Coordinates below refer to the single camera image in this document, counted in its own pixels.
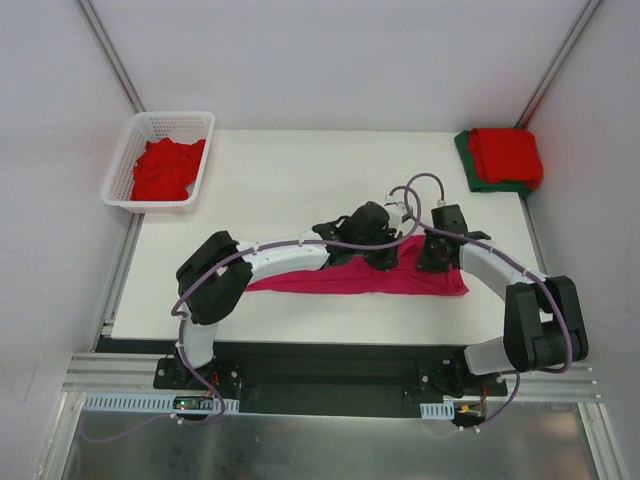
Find pink t shirt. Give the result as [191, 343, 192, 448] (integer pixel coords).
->
[248, 236, 469, 297]

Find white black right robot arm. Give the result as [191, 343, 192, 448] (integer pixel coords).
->
[418, 204, 589, 395]

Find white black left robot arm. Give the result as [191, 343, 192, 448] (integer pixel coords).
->
[171, 200, 409, 389]

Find folded green t shirt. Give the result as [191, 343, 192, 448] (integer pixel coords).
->
[454, 128, 535, 198]

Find folded red t shirt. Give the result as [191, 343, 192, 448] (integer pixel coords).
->
[469, 128, 544, 190]

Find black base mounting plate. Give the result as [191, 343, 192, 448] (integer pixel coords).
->
[153, 342, 507, 418]

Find crumpled red t shirt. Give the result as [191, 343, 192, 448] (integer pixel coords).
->
[130, 138, 205, 201]

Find white plastic laundry basket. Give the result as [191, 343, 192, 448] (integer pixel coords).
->
[101, 110, 215, 215]

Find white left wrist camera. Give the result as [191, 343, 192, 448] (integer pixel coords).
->
[383, 201, 409, 230]

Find right white slotted cable duct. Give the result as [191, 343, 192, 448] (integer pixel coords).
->
[420, 401, 455, 421]

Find white slotted cable duct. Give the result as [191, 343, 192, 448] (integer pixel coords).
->
[84, 393, 221, 415]
[420, 401, 455, 421]

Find aluminium frame rail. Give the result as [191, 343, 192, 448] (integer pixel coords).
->
[62, 352, 161, 393]

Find left white slotted cable duct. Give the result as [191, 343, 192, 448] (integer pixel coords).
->
[84, 393, 221, 415]

